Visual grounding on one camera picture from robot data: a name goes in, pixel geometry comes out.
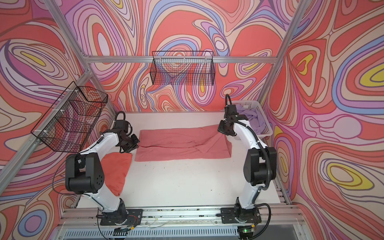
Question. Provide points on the folded red t shirt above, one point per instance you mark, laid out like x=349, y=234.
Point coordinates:
x=116, y=166

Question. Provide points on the white plastic laundry basket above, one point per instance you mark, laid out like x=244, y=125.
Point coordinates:
x=256, y=105

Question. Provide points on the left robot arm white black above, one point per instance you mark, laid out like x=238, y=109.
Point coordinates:
x=99, y=171

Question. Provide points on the aluminium frame right post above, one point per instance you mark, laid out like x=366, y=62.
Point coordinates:
x=293, y=26

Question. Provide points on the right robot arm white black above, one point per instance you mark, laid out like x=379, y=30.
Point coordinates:
x=260, y=166

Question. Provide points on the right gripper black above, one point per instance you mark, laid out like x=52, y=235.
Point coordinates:
x=222, y=129

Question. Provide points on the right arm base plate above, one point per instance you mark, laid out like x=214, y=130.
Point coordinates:
x=240, y=216

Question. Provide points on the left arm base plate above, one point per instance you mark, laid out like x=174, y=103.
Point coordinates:
x=132, y=217

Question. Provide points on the black wire basket wall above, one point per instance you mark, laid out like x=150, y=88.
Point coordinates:
x=71, y=118
x=183, y=68

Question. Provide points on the aluminium frame rail base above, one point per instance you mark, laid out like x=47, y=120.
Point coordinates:
x=279, y=222

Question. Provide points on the black wire basket back wall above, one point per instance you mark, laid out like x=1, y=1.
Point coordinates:
x=183, y=68

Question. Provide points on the aluminium frame post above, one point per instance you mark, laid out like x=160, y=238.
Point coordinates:
x=293, y=26
x=62, y=23

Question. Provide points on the aluminium frame left post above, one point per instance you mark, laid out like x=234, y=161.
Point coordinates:
x=62, y=23

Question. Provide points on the lavender t shirt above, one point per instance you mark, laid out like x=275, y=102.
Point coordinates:
x=255, y=118

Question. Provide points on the pink t shirt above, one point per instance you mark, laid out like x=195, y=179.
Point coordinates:
x=183, y=144

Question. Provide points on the black wire basket left wall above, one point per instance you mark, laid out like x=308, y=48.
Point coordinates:
x=71, y=118

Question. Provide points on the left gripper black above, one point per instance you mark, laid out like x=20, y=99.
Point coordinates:
x=136, y=145

